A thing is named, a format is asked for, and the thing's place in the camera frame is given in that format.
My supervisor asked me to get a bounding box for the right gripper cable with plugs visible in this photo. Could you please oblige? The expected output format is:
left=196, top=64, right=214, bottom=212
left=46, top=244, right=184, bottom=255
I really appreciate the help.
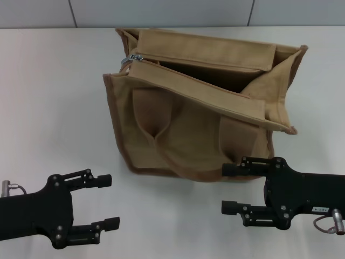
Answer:
left=312, top=208, right=345, bottom=235

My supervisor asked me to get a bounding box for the khaki canvas food bag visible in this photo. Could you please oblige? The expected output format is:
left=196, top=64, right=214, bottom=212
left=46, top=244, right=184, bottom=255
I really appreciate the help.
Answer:
left=103, top=28, right=309, bottom=182

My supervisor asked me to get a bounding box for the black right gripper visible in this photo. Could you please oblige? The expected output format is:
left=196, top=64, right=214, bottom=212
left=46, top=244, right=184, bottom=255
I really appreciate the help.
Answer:
left=221, top=156, right=345, bottom=230

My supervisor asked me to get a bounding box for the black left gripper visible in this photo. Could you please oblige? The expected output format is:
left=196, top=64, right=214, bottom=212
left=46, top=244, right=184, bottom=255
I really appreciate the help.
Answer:
left=0, top=168, right=121, bottom=250

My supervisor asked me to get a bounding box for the silver metal zipper slider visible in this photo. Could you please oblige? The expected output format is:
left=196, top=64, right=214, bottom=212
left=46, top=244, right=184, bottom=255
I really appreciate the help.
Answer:
left=121, top=53, right=144, bottom=66

